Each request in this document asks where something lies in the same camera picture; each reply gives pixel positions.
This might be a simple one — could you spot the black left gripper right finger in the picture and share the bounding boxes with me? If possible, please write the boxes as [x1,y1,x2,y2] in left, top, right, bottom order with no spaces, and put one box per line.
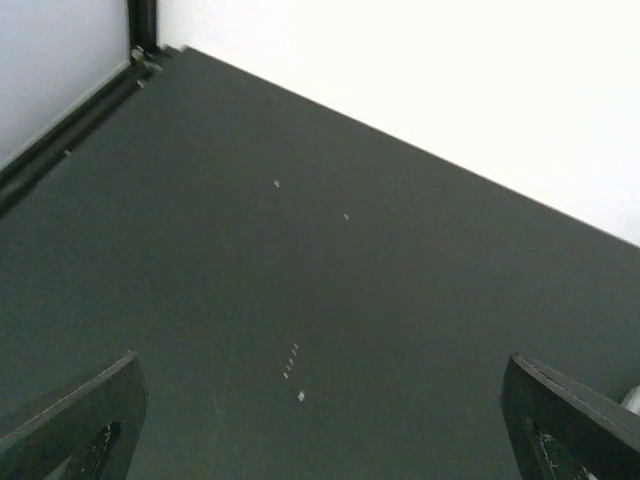
[501,354,639,479]

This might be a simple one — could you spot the black frame rail left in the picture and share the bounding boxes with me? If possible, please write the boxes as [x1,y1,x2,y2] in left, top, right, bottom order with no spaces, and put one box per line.
[1,47,179,214]

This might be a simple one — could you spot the black aluminium frame post left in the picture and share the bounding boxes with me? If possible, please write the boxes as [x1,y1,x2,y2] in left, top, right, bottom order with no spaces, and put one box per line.
[126,0,159,64]

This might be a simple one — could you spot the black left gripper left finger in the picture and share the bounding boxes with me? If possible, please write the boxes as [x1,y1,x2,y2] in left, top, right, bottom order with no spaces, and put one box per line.
[1,351,147,479]

